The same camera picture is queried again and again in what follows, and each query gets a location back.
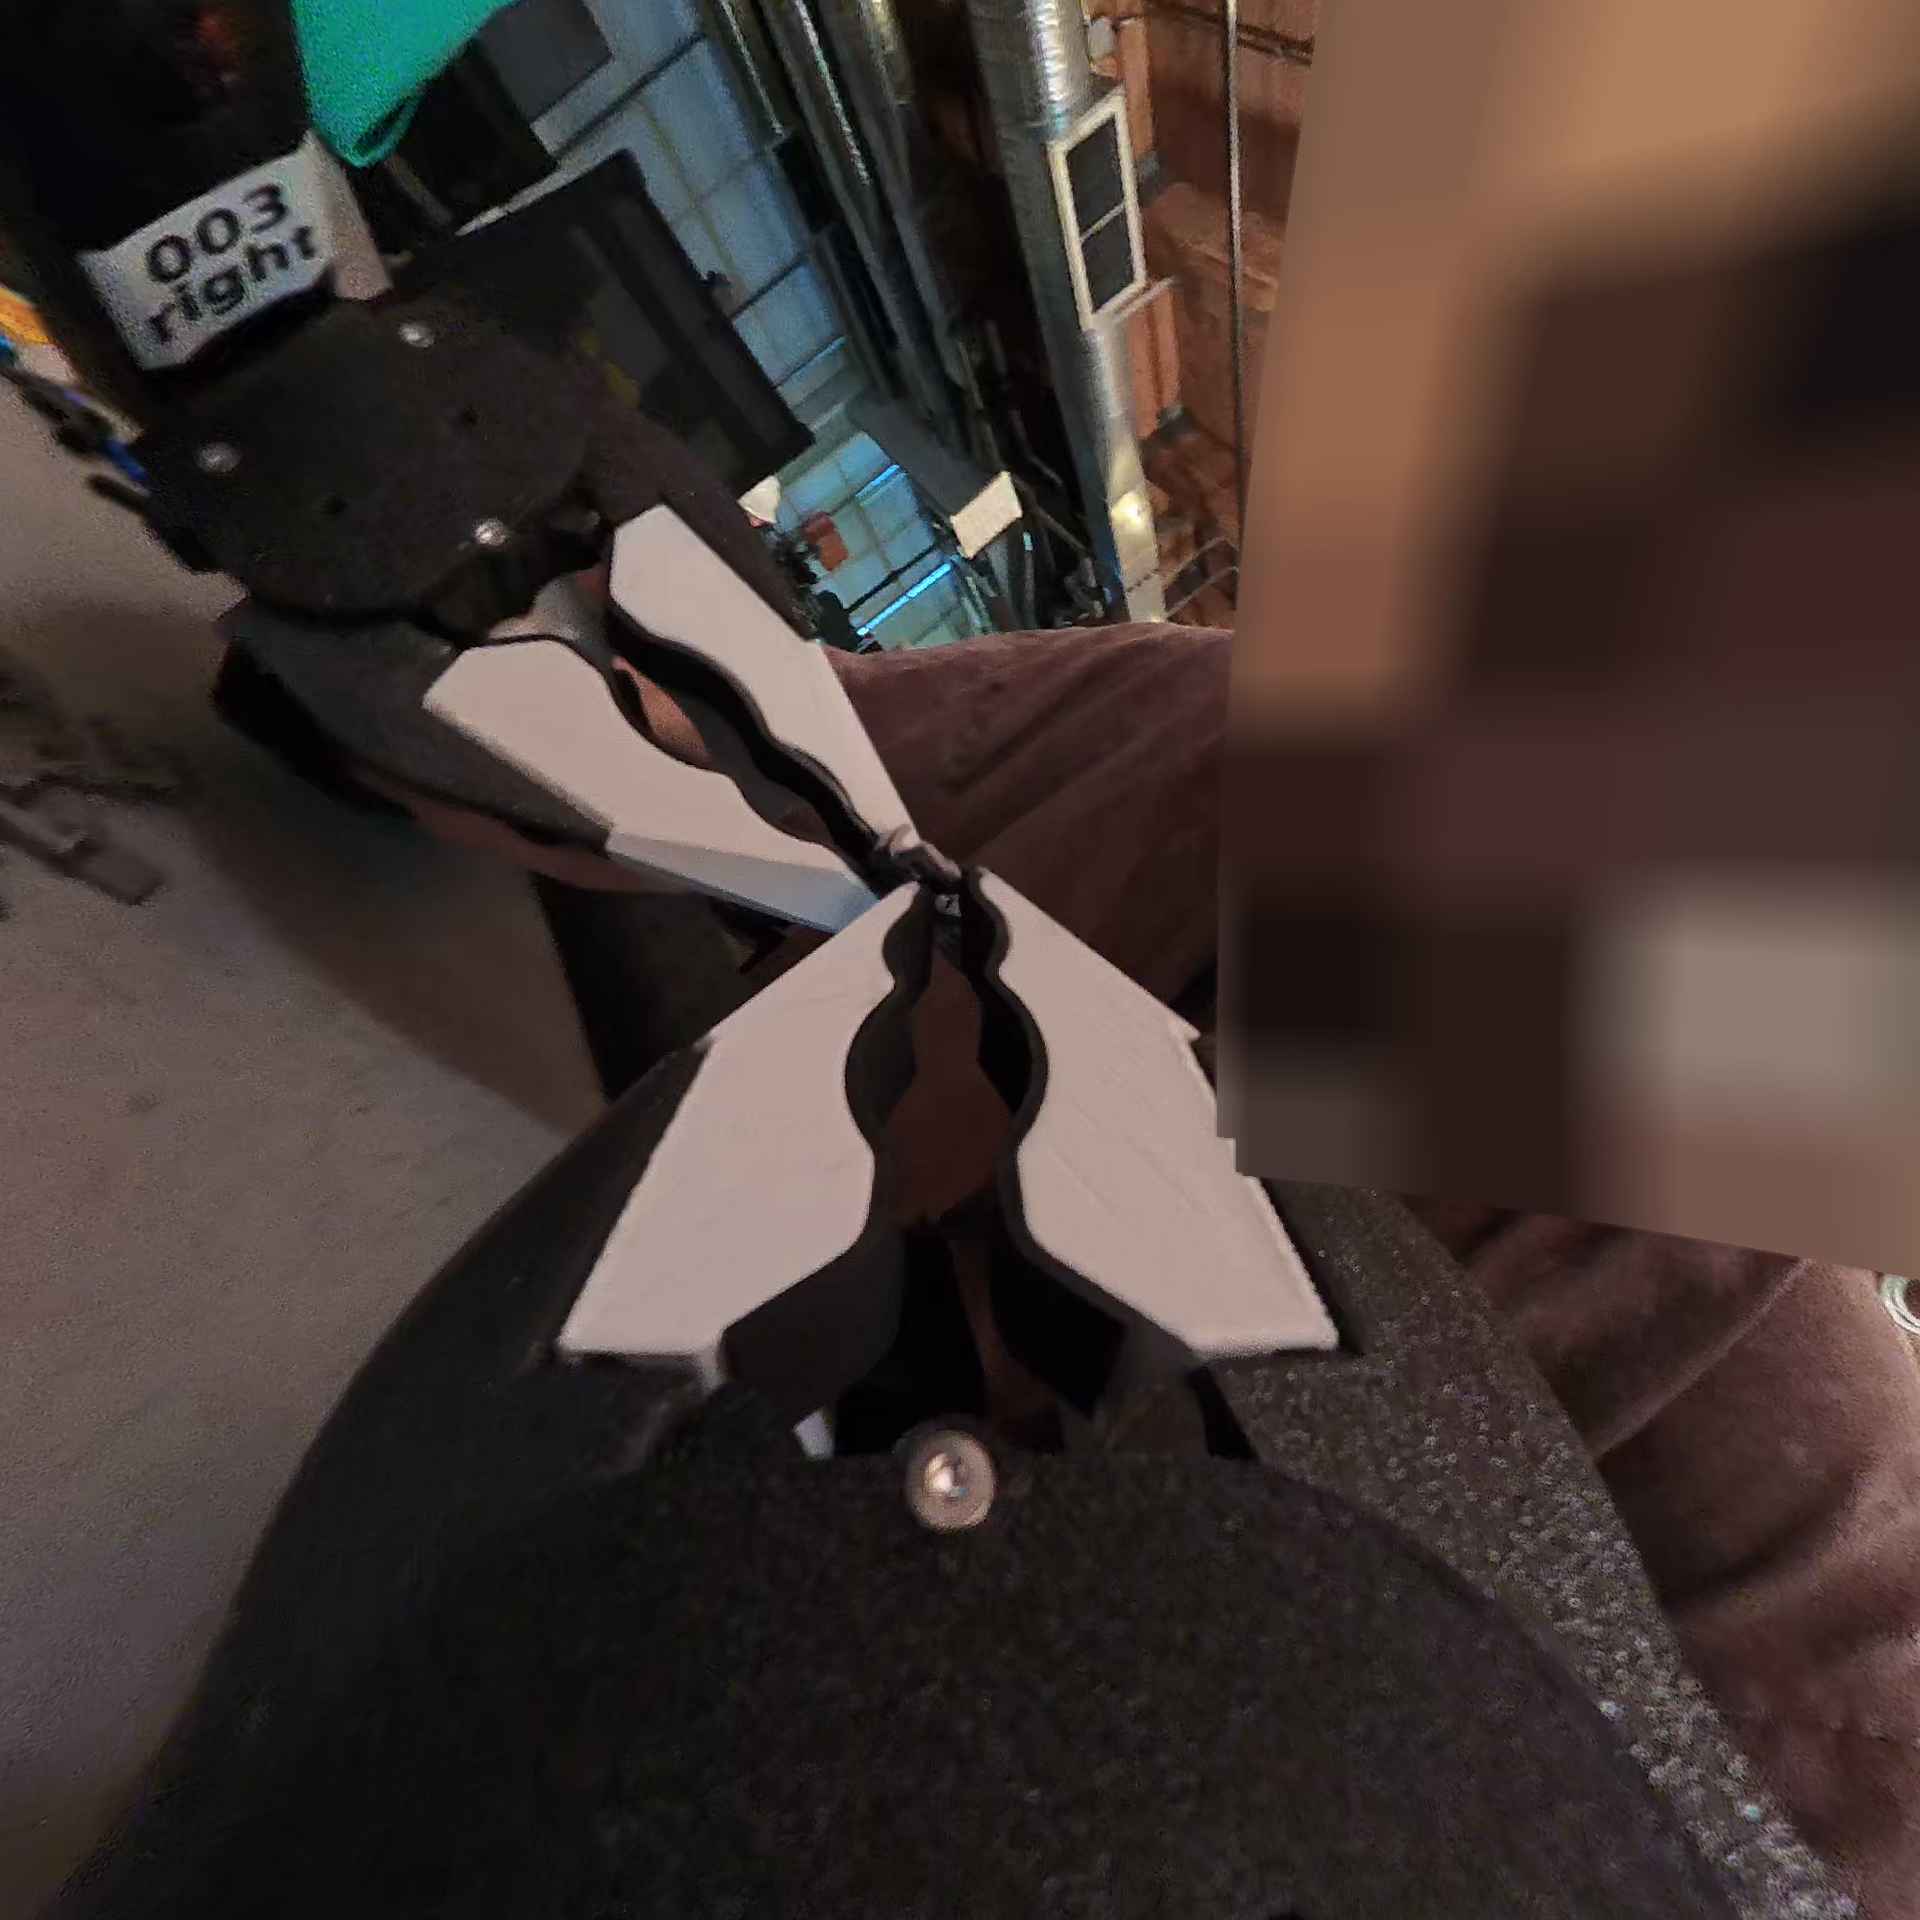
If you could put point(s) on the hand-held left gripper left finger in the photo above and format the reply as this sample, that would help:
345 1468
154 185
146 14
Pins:
720 1201

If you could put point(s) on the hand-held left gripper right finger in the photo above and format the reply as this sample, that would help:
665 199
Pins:
1156 1201

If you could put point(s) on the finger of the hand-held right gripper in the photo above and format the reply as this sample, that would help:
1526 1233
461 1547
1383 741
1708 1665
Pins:
570 736
720 616

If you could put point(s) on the pile of grey track links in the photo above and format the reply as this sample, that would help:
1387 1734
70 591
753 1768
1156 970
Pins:
76 810

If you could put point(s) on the grey desk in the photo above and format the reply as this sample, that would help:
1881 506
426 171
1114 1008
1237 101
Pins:
224 1127

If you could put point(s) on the black monitor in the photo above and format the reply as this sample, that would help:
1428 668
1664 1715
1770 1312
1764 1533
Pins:
660 299

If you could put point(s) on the green plastic bin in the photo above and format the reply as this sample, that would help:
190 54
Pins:
391 76

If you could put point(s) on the silver ventilation duct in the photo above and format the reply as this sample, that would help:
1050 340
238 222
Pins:
1050 299

